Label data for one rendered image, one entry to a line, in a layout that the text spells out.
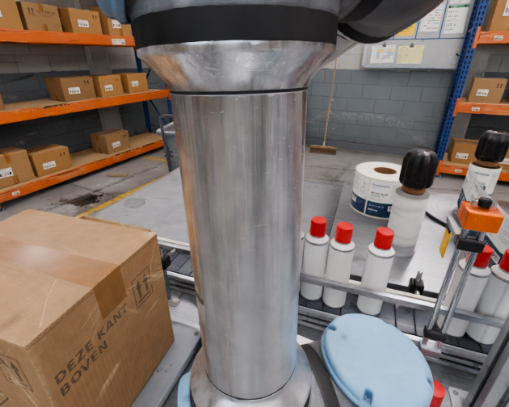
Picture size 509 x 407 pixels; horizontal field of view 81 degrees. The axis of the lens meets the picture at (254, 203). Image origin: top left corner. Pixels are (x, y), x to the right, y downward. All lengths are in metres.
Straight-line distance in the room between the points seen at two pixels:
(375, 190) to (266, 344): 0.90
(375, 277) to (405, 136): 4.57
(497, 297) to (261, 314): 0.56
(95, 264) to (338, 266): 0.45
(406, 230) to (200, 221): 0.78
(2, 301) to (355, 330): 0.43
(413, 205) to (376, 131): 4.34
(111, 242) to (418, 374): 0.45
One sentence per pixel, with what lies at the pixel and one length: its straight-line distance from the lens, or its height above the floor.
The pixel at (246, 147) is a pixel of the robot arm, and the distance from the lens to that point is 0.17.
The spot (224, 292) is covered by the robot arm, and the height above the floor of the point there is 1.25.
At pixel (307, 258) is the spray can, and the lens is 0.68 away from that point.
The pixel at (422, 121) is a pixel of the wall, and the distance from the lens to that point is 5.14.
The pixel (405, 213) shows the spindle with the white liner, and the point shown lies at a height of 1.02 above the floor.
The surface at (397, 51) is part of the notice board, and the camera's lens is 4.95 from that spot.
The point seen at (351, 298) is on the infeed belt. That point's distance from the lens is 0.78.
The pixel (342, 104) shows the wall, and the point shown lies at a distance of 5.20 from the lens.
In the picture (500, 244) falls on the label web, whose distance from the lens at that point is 0.92.
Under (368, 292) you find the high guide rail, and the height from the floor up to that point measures 0.96.
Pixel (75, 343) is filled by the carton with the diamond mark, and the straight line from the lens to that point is 0.48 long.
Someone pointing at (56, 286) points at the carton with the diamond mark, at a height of 1.12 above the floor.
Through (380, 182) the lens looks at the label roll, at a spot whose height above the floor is 1.01.
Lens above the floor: 1.40
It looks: 26 degrees down
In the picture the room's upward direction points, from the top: straight up
